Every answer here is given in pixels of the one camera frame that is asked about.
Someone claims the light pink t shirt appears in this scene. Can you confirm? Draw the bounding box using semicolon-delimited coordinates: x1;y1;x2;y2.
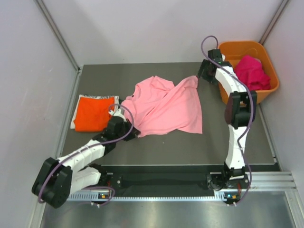
122;76;203;137

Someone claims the magenta t shirt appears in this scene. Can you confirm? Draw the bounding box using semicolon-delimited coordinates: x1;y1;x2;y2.
234;55;271;91

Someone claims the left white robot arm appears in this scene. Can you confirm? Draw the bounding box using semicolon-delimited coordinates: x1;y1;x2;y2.
31;116;140;209

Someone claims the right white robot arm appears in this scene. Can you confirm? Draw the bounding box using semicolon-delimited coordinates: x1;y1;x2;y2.
198;49;257;190

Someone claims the orange plastic basket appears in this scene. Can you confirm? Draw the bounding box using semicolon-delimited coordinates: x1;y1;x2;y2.
218;40;280;104

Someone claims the folded white printed t shirt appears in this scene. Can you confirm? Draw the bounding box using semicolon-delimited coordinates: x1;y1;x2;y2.
71;95;120;130

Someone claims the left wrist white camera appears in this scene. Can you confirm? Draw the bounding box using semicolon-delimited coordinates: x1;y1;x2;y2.
109;108;126;122

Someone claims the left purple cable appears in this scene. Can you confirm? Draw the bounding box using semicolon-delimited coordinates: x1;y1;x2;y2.
38;103;135;209

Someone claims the purple cable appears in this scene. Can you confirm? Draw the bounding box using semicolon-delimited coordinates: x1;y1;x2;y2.
200;35;252;207
38;103;135;209

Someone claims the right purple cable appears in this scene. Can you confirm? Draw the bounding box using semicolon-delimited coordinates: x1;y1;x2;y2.
200;35;252;207

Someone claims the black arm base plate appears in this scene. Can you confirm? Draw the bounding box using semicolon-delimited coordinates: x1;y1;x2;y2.
53;165;282;197

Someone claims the grey slotted cable duct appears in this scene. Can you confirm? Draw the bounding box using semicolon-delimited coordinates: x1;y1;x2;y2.
67;190;238;203

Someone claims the aluminium frame rail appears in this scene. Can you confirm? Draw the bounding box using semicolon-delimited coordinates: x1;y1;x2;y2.
38;171;298;190

